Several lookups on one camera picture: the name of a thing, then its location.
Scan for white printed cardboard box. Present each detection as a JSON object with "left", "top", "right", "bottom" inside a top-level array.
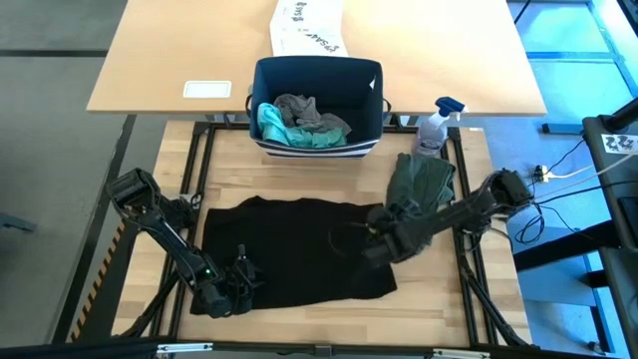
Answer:
[{"left": 268, "top": 0, "right": 350, "bottom": 58}]

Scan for Dawn spray bottle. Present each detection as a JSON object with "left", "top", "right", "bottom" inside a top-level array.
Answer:
[{"left": 411, "top": 96, "right": 470, "bottom": 161}]

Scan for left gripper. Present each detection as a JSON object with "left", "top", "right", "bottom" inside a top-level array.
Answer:
[{"left": 198, "top": 243, "right": 263, "bottom": 320}]

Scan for grey chair leg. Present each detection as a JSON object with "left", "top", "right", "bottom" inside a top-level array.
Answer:
[{"left": 0, "top": 210, "right": 39, "bottom": 233}]

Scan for hazard striped black base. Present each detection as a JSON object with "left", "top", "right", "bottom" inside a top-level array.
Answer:
[{"left": 52, "top": 203, "right": 134, "bottom": 345}]

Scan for black floor cables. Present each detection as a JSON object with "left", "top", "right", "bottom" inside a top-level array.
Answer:
[{"left": 495, "top": 137, "right": 638, "bottom": 246}]

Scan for white paper with black marks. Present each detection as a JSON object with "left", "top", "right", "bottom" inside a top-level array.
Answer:
[{"left": 600, "top": 133, "right": 638, "bottom": 156}]

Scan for grey garment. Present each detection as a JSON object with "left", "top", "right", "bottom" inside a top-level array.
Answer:
[{"left": 272, "top": 92, "right": 353, "bottom": 137}]

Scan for white rectangular label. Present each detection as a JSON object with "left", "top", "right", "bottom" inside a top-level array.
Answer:
[{"left": 181, "top": 80, "right": 233, "bottom": 100}]

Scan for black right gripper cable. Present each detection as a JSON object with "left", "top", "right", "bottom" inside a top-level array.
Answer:
[{"left": 328, "top": 227, "right": 373, "bottom": 259}]

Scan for dark green shirt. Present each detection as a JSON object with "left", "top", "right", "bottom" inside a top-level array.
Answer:
[{"left": 383, "top": 152, "right": 458, "bottom": 223}]

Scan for teal garment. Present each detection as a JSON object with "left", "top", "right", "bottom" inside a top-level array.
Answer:
[{"left": 256, "top": 101, "right": 349, "bottom": 150}]

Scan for navy white striped fabric bin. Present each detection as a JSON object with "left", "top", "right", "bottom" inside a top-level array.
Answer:
[{"left": 245, "top": 54, "right": 392, "bottom": 161}]

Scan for white cable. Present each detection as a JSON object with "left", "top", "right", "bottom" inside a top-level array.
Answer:
[{"left": 547, "top": 151, "right": 638, "bottom": 181}]

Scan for black front crossbar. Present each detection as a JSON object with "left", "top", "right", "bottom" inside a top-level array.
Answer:
[{"left": 0, "top": 337, "right": 638, "bottom": 359}]

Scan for black equipment cart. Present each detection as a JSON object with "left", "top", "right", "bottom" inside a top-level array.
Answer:
[{"left": 581, "top": 97, "right": 638, "bottom": 359}]

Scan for silver metal bracket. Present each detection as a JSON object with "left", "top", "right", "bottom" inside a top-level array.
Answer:
[
  {"left": 432, "top": 348, "right": 491, "bottom": 359},
  {"left": 156, "top": 342, "right": 214, "bottom": 356}
]

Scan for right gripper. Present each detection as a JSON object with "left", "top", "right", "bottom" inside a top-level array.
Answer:
[{"left": 360, "top": 204, "right": 435, "bottom": 266}]

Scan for black metal table frame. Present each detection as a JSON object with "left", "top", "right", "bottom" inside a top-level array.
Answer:
[{"left": 117, "top": 120, "right": 532, "bottom": 350}]

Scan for black garment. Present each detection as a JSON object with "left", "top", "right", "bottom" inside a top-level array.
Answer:
[{"left": 189, "top": 194, "right": 399, "bottom": 317}]

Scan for light wooden table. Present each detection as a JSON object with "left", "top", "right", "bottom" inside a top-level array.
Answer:
[{"left": 86, "top": 0, "right": 548, "bottom": 118}]

